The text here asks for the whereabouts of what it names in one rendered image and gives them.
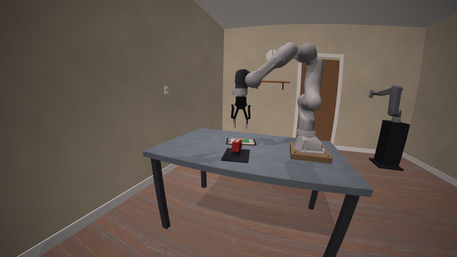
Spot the red self-inking stamp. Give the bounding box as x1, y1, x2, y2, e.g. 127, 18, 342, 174
231, 139, 242, 157

